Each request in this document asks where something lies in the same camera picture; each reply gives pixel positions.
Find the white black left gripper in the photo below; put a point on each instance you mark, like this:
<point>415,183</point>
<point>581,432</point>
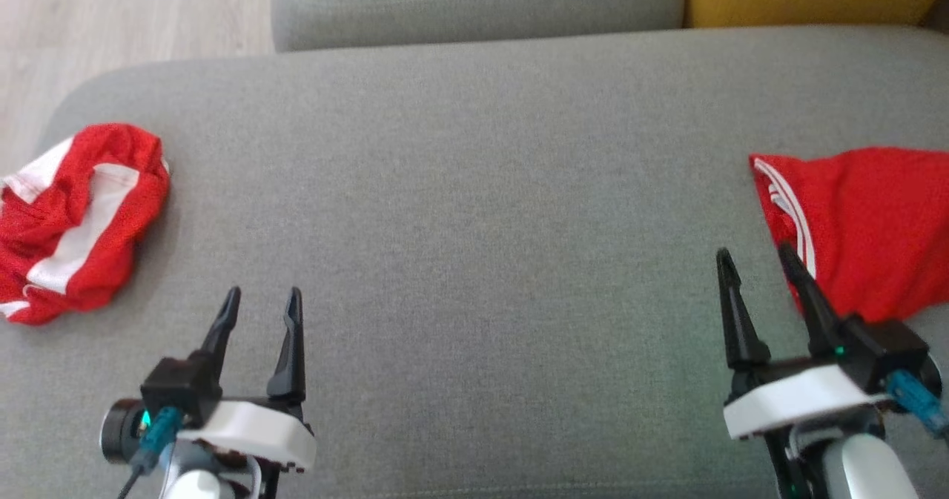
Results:
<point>252,432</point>

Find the red white basketball jersey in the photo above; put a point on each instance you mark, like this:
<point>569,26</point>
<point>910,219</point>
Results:
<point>875,217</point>

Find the grey sofa back cushion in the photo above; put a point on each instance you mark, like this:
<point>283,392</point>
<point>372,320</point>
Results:
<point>474,6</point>

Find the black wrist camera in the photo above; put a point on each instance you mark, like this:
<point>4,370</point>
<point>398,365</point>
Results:
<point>890,351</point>
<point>174,388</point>

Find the grey fabric sofa seat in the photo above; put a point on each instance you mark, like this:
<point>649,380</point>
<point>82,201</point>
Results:
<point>460,225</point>

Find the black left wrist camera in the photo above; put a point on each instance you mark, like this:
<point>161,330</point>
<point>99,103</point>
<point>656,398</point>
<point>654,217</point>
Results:
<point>174,388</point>

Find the red white basketball shorts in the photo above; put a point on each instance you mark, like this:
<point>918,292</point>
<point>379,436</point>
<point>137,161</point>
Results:
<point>118,262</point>

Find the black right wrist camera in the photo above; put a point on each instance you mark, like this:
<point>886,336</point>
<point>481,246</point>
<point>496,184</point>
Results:
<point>890,351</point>

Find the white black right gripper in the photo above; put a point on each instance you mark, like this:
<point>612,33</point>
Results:
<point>793,399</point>

